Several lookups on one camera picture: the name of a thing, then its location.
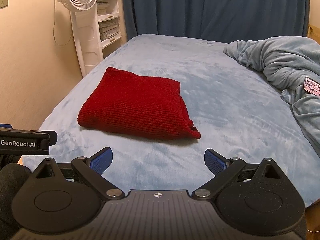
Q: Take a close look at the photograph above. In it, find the white shelf unit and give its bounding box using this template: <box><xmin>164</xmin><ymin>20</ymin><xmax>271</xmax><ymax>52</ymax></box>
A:
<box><xmin>97</xmin><ymin>0</ymin><xmax>127</xmax><ymax>57</ymax></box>

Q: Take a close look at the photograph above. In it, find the wooden headboard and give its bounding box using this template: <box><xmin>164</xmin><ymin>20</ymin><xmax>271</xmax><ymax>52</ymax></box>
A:
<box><xmin>307</xmin><ymin>24</ymin><xmax>320</xmax><ymax>44</ymax></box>

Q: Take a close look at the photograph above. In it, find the fan power cord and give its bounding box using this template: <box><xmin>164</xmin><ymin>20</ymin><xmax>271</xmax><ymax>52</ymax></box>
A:
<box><xmin>52</xmin><ymin>0</ymin><xmax>74</xmax><ymax>48</ymax></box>

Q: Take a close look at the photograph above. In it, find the light blue bed sheet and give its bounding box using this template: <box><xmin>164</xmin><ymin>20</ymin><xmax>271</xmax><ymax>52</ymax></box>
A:
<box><xmin>22</xmin><ymin>33</ymin><xmax>320</xmax><ymax>208</ymax></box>

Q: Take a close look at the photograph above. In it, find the dark blue curtain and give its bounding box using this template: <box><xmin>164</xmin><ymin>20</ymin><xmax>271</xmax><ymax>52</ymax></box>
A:
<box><xmin>123</xmin><ymin>0</ymin><xmax>310</xmax><ymax>43</ymax></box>

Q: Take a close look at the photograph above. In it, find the red knit sweater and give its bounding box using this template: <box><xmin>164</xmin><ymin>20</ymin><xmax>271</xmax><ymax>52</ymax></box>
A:
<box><xmin>77</xmin><ymin>67</ymin><xmax>201</xmax><ymax>140</ymax></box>

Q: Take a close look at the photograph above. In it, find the smartphone on blanket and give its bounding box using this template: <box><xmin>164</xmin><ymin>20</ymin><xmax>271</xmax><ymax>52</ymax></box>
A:
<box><xmin>303</xmin><ymin>77</ymin><xmax>320</xmax><ymax>96</ymax></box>

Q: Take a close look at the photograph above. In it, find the grey-blue fleece blanket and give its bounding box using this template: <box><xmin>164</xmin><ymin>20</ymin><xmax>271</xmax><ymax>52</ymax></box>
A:
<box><xmin>223</xmin><ymin>36</ymin><xmax>319</xmax><ymax>153</ymax></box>

